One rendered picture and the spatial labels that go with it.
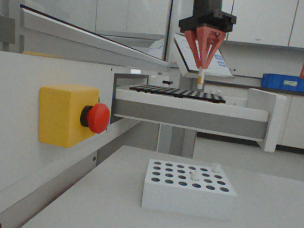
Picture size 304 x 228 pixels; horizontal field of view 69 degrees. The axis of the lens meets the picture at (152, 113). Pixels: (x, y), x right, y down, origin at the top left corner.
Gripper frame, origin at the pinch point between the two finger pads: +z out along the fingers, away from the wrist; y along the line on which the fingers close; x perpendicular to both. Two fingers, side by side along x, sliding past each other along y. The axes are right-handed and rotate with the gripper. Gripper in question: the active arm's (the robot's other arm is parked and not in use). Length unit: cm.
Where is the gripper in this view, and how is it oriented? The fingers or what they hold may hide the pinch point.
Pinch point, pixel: (202, 65)
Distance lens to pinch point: 48.2
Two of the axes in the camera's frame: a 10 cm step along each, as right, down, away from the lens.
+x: 8.2, -0.2, 5.7
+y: 5.7, 1.3, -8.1
